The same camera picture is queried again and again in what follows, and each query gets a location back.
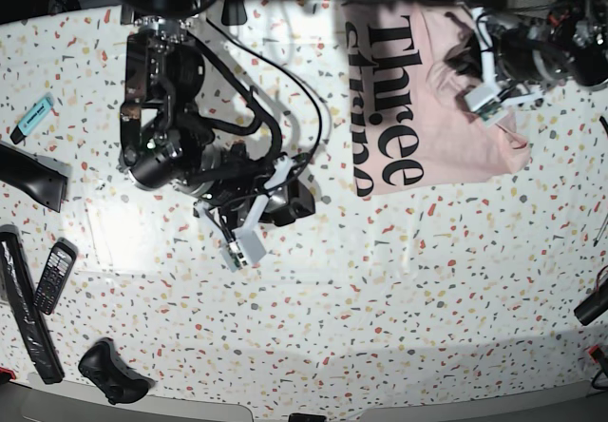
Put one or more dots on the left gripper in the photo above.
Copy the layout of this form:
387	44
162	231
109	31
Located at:
504	42

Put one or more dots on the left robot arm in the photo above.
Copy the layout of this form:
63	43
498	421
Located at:
537	46

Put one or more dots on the black handheld device left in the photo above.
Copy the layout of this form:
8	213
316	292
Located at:
42	178

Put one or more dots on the black cylindrical tool right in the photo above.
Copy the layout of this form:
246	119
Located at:
593	306

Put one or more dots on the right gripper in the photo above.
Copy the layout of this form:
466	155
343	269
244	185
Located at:
228	181

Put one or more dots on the silver pen right edge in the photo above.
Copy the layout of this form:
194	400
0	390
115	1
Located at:
601	231

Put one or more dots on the black monitor stand foot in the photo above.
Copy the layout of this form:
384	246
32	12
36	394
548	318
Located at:
234	13

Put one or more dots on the long black bar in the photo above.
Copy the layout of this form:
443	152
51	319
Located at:
20	295

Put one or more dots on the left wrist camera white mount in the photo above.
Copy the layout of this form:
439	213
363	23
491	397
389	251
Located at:
497	95

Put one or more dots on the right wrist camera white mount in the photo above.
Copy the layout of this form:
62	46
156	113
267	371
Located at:
239	243

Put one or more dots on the terrazzo pattern table cloth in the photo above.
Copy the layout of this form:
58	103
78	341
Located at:
435	295

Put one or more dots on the small black object bottom edge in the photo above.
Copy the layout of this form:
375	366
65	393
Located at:
306	417

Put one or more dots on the black remote control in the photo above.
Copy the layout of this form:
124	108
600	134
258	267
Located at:
60	261

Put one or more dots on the red object bottom left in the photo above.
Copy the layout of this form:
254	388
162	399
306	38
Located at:
6	376

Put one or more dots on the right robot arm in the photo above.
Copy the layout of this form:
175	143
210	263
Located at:
165	140

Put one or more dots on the black game controller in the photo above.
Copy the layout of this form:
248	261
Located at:
102	365

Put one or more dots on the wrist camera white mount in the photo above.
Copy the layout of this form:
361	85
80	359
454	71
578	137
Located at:
239	243
497	95

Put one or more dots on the light blue highlighter marker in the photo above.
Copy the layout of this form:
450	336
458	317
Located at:
31	119

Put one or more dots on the small red black clip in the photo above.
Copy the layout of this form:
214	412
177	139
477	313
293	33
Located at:
597	354

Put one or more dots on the pink T-shirt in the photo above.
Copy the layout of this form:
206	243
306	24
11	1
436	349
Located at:
409	125

